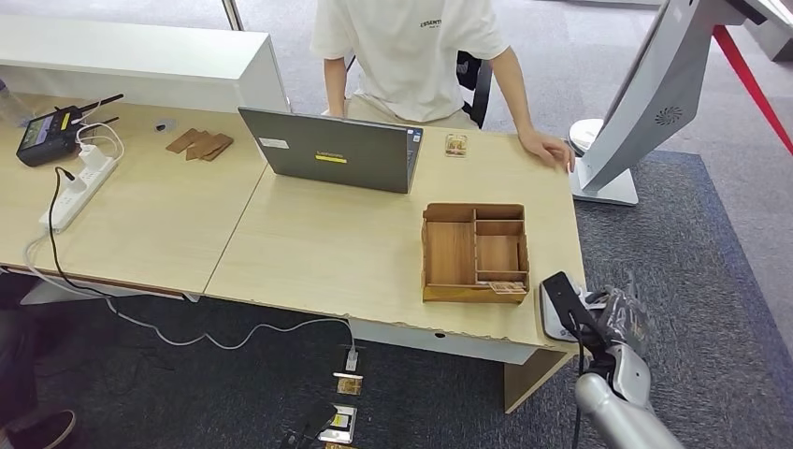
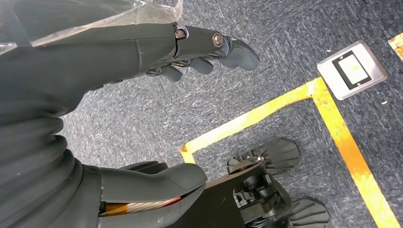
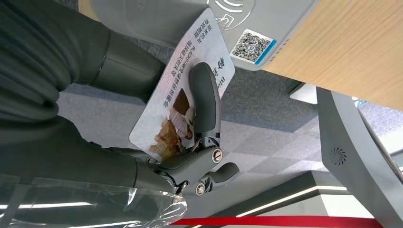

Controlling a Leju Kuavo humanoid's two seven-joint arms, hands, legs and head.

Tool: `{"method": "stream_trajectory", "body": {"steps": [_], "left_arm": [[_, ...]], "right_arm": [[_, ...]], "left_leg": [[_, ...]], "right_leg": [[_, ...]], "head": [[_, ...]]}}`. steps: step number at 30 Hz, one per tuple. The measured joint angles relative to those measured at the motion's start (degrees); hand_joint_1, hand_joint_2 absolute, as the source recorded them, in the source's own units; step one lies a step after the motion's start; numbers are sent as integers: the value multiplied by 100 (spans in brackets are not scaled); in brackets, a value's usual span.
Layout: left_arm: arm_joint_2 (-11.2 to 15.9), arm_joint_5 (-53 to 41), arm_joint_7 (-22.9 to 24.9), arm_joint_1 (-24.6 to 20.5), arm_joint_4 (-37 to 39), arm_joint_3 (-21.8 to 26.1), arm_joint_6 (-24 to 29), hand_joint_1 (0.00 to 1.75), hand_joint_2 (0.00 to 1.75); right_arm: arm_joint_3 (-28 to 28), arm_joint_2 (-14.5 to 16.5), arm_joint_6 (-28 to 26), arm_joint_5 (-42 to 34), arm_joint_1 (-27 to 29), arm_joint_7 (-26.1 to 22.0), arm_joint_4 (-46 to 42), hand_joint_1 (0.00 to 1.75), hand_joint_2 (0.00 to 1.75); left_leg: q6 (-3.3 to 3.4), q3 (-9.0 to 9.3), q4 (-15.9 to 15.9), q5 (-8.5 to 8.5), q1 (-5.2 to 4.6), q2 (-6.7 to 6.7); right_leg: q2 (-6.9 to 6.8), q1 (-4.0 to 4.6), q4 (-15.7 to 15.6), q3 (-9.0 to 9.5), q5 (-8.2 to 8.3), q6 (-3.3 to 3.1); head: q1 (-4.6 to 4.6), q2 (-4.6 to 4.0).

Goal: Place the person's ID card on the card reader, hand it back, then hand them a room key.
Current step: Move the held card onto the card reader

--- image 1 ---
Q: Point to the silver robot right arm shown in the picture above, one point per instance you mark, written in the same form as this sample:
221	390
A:
613	421

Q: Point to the black handheld controller with antennas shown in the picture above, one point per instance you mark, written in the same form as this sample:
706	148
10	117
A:
44	136

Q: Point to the dark grey rug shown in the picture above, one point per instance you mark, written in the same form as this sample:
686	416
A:
681	248

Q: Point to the white charger plug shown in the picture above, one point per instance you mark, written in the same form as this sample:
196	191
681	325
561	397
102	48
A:
93	156

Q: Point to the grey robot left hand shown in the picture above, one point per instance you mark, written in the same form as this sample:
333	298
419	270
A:
307	427

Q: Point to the clear plastic bottle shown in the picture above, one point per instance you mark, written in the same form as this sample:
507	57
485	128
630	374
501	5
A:
9	108

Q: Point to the metal pole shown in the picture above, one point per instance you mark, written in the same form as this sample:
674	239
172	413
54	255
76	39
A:
233	15

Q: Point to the person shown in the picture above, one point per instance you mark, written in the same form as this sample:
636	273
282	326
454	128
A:
403	56

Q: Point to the person's right forearm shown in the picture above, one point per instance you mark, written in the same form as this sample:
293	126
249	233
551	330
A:
335	87

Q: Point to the autumn picture room key card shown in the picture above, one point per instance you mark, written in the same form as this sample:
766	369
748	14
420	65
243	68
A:
505	287

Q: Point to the bystander person's leg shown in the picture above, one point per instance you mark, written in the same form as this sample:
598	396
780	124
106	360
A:
18	372

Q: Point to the grey stand base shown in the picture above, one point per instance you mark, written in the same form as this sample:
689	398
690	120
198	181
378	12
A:
777	40

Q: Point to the brown wooden board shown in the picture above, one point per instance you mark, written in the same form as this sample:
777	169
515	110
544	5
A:
224	147
180	142
204	147

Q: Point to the wooden organiser tray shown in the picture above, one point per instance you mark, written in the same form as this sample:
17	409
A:
449	254

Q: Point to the round white base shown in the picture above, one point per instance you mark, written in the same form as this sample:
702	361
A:
585	131

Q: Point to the white kiosk stand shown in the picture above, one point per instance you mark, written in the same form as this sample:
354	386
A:
657	80

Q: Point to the white power strip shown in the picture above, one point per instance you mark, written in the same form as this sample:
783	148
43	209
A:
77	195

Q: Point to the person's left hand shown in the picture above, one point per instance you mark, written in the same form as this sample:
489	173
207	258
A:
548	149

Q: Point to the black chair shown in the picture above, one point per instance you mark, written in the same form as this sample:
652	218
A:
480	87

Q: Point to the grey laptop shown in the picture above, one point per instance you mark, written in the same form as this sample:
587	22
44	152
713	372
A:
328	149

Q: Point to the person's left forearm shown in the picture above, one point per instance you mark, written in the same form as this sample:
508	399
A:
513	93

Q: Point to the orange patterned card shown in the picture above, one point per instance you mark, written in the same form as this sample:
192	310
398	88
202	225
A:
339	446
349	386

